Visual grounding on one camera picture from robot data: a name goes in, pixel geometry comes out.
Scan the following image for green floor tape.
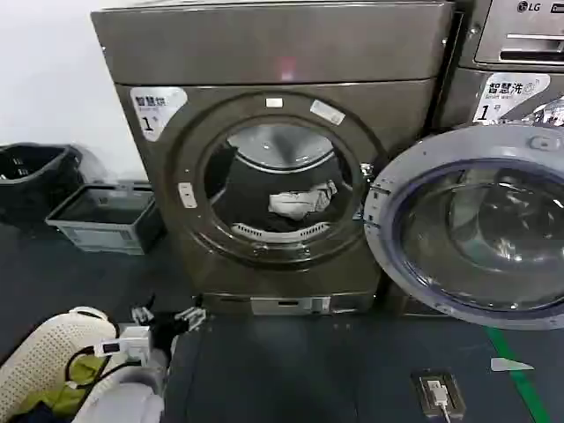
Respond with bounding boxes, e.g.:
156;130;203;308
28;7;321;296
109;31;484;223
486;327;564;423

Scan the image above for white perforated laundry basket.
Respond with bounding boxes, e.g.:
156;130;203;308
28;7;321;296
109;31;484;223
0;307;121;423

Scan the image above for grey plastic crate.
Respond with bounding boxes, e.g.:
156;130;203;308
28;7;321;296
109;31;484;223
45;182;167;256

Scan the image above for round glass dryer door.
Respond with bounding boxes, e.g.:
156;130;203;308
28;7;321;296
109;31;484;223
363;125;564;331

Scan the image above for grey front-load dryer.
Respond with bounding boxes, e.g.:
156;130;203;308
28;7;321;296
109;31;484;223
90;0;457;318

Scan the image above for white paper scrap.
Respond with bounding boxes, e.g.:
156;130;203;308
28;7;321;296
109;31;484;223
489;356;536;373

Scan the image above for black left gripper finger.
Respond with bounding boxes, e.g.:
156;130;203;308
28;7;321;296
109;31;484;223
174;293;207;328
131;293;156;326

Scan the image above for floor socket box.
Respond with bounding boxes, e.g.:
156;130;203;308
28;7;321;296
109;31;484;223
410;368;468;419

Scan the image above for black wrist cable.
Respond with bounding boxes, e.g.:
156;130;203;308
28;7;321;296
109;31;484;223
64;345;149;391

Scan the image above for black plastic basket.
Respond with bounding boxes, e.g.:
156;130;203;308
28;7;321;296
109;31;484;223
0;141;88;226

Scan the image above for grey machine with number sticker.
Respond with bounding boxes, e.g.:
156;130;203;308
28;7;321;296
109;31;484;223
429;0;564;318

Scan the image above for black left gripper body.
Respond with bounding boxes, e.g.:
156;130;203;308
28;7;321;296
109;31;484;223
147;310;187;354

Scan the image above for green cloth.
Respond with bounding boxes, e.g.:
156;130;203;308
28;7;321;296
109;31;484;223
41;351;116;409

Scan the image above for white plug with cable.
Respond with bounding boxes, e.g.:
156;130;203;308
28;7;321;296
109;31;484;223
423;379;456;423

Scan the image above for dark blue cloth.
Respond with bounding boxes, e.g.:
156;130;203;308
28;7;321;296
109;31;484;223
15;390;78;423

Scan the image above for white patterned cloth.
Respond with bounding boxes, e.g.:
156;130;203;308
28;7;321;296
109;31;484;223
268;179;339;220

